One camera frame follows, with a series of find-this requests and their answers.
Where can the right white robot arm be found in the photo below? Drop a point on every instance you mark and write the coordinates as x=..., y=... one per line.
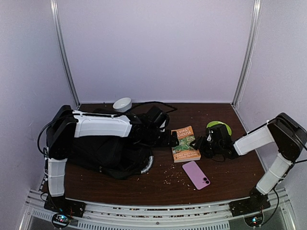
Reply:
x=282, y=132

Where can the green round plate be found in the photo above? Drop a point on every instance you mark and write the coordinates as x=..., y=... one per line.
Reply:
x=220, y=124

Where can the left aluminium frame post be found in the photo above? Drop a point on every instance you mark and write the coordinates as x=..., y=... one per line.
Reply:
x=63, y=53

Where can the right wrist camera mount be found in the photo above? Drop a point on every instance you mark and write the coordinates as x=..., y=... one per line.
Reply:
x=211, y=136

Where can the black student backpack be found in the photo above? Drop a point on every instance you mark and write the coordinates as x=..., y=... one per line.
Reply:
x=117, y=145

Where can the aluminium frame post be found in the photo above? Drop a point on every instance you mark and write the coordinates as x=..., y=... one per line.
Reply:
x=252, y=37
x=63, y=53

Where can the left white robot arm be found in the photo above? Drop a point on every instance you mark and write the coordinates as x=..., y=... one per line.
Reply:
x=59, y=134

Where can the pink smartphone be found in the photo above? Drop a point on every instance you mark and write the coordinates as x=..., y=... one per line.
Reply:
x=196, y=175

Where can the front aluminium rail base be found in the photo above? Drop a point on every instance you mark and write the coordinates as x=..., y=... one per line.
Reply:
x=205, y=216

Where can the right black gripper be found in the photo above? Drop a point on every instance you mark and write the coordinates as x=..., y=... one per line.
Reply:
x=199, y=145

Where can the white patterned ceramic bowl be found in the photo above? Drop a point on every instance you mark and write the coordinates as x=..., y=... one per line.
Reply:
x=122, y=105

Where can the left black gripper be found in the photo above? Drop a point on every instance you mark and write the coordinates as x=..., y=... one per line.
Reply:
x=169, y=142

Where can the orange paperback book underneath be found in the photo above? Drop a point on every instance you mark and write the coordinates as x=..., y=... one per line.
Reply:
x=183, y=152

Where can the right aluminium frame post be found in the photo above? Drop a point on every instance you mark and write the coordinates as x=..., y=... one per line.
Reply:
x=252, y=37

